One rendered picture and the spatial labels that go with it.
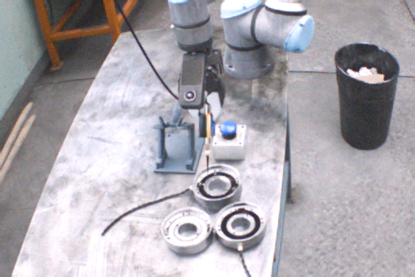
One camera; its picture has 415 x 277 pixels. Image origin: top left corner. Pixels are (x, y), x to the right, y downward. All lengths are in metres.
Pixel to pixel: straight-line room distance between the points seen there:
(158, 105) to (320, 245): 0.93
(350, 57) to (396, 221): 0.81
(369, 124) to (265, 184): 1.17
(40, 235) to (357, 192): 1.45
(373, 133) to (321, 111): 0.41
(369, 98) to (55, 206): 1.41
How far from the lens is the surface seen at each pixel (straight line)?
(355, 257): 1.97
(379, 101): 2.16
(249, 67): 1.42
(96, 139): 1.36
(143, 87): 1.49
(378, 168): 2.30
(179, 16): 0.95
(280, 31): 1.29
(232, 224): 1.05
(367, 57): 2.38
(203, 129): 1.10
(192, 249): 1.02
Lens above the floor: 1.64
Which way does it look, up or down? 42 degrees down
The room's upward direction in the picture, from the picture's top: 11 degrees counter-clockwise
